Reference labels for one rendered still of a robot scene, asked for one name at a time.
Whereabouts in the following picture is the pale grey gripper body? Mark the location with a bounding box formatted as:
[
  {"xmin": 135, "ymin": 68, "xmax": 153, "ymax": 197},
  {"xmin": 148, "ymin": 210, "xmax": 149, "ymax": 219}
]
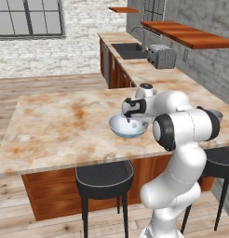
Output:
[{"xmin": 125, "ymin": 111, "xmax": 155, "ymax": 122}]

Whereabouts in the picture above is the pale blue ice bowl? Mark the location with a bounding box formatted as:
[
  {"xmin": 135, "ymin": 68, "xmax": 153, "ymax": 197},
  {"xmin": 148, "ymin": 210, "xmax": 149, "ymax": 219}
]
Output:
[{"xmin": 108, "ymin": 112, "xmax": 150, "ymax": 139}]

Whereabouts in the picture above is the grey glass cup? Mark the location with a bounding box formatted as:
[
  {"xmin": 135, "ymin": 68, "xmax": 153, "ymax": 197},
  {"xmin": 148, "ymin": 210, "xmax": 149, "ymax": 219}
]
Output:
[{"xmin": 209, "ymin": 108, "xmax": 224, "ymax": 123}]

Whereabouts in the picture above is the wooden cupboard run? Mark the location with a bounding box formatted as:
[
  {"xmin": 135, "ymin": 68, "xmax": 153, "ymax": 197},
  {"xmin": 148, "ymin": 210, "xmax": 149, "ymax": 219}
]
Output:
[{"xmin": 99, "ymin": 34, "xmax": 138, "ymax": 90}]

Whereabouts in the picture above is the grey dishwasher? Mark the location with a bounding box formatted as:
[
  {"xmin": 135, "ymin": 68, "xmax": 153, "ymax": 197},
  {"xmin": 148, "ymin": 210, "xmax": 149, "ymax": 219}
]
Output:
[{"xmin": 101, "ymin": 42, "xmax": 111, "ymax": 86}]

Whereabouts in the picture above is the silver toaster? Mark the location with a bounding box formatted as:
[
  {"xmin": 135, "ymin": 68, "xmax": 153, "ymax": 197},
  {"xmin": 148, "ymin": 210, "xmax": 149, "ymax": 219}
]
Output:
[{"xmin": 146, "ymin": 44, "xmax": 178, "ymax": 70}]

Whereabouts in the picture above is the black stool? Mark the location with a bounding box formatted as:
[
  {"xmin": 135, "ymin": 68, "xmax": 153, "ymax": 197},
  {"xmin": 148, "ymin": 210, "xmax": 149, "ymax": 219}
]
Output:
[
  {"xmin": 180, "ymin": 146, "xmax": 229, "ymax": 235},
  {"xmin": 74, "ymin": 160, "xmax": 135, "ymax": 238}
]

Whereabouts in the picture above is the dark grey sink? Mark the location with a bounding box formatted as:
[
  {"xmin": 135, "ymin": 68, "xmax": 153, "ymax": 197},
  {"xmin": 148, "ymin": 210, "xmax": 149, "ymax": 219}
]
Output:
[{"xmin": 111, "ymin": 42, "xmax": 149, "ymax": 60}]

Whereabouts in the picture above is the silver tap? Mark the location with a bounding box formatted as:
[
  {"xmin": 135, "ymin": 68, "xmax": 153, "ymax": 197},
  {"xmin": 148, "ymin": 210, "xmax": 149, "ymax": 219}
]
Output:
[{"xmin": 130, "ymin": 26, "xmax": 148, "ymax": 51}]

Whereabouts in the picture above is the wooden island cabinet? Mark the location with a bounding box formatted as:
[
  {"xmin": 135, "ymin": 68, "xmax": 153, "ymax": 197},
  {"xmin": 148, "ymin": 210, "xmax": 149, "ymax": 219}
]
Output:
[{"xmin": 20, "ymin": 153, "xmax": 216, "ymax": 222}]

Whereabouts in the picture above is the narrow dark-framed window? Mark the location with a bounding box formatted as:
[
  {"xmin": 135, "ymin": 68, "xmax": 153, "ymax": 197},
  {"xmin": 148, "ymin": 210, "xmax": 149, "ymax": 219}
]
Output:
[{"xmin": 142, "ymin": 0, "xmax": 167, "ymax": 22}]

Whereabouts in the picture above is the large grey-framed window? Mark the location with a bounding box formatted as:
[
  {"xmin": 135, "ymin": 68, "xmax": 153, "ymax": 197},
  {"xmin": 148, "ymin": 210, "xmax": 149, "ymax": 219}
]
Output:
[{"xmin": 0, "ymin": 0, "xmax": 67, "ymax": 40}]

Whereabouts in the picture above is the grey wall outlet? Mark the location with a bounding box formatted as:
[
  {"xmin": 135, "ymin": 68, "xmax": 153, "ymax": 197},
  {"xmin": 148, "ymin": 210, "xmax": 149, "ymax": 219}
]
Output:
[{"xmin": 182, "ymin": 48, "xmax": 190, "ymax": 63}]

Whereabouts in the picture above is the long wooden wall shelf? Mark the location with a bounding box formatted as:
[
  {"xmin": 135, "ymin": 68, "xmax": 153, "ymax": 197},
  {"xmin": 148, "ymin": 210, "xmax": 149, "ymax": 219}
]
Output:
[{"xmin": 141, "ymin": 20, "xmax": 229, "ymax": 50}]

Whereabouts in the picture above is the short wooden wall shelf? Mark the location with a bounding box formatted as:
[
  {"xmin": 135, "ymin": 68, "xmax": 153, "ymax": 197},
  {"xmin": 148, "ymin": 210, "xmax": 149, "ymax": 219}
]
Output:
[{"xmin": 108, "ymin": 7, "xmax": 140, "ymax": 14}]

